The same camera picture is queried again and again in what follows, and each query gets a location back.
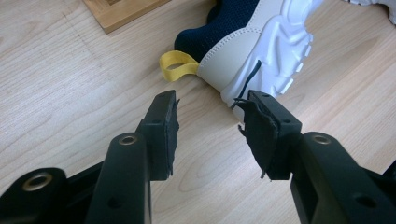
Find white and navy sneaker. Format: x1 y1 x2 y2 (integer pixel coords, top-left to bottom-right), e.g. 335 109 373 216
159 0 325 124
342 0 396 25

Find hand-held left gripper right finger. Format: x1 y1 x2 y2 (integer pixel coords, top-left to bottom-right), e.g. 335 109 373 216
233 90 396 224

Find wooden shoe rack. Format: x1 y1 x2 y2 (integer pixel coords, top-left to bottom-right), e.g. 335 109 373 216
82 0 172 35

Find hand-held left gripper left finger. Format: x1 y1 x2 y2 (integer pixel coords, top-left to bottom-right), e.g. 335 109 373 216
85 90 181 224

